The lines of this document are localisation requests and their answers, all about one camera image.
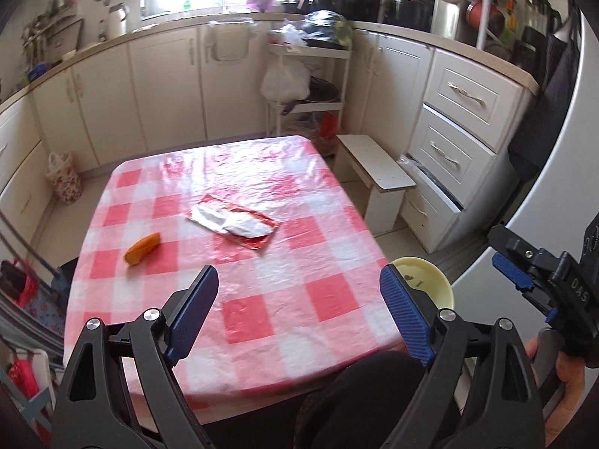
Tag red hanging bag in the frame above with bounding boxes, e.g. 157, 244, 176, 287
0, 258, 39, 309

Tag open white drawer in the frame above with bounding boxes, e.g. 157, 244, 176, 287
398, 154, 466, 253

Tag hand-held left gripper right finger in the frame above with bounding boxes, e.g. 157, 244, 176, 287
379, 264, 546, 449

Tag utensil rack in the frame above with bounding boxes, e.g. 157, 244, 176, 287
21, 0, 85, 64

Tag white kettle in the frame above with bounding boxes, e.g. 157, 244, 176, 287
107, 4, 129, 40

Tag white drawer with metal handle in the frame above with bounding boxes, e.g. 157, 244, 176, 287
412, 105, 497, 209
423, 51, 527, 153

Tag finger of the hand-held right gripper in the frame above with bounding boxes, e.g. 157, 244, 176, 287
489, 224, 562, 291
524, 285, 560, 326

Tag white kitchen base cabinets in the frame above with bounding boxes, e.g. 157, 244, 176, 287
0, 19, 436, 230

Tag green vegetables in bag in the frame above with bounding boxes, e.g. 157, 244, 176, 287
299, 10, 354, 50

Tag red checkered tablecloth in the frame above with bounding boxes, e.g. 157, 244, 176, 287
63, 135, 408, 426

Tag steel canister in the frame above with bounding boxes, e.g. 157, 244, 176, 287
429, 0, 464, 40

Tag white step stool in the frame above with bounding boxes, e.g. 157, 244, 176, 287
336, 134, 417, 233

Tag person's right hand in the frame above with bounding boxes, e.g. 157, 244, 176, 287
525, 338, 599, 437

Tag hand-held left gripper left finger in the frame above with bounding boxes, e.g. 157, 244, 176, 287
51, 264, 221, 449

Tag crumpled clear plastic bag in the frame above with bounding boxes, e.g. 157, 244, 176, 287
276, 23, 310, 48

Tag white refrigerator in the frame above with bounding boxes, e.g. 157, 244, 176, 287
451, 7, 599, 291

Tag dark pan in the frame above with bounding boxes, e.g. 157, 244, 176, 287
281, 79, 340, 115

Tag white plastic bag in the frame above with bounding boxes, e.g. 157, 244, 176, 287
261, 54, 312, 103

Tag white shelf rack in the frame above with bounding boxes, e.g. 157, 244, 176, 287
266, 40, 353, 157

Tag white hanging plastic bin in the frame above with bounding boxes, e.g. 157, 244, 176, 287
206, 19, 256, 62

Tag black apron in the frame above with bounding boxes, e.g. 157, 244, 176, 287
508, 7, 581, 183

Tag silver foil wrapper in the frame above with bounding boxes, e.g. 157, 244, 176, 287
188, 203, 275, 240

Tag black pot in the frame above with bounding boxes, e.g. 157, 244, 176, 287
386, 0, 432, 33

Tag red foil wrapper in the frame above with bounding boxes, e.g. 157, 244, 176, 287
185, 192, 282, 254

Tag person's black pants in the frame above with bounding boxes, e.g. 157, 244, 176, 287
206, 351, 462, 449

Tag floral bag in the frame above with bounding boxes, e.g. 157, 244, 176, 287
44, 151, 84, 205

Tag pale yellow bowl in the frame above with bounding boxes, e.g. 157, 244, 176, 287
388, 256, 454, 312

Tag red plastic bag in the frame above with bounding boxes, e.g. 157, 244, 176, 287
317, 112, 338, 148

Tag red pot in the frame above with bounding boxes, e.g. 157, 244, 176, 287
465, 0, 506, 33

